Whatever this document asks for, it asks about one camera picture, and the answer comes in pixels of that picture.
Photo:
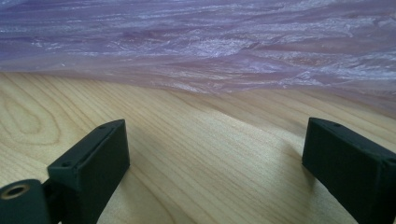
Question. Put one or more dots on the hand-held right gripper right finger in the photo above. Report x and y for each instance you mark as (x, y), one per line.
(348, 168)

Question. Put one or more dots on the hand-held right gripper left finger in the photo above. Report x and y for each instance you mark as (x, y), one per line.
(93, 168)

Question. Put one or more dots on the purple plastic bag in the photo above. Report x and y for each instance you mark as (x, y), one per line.
(199, 43)

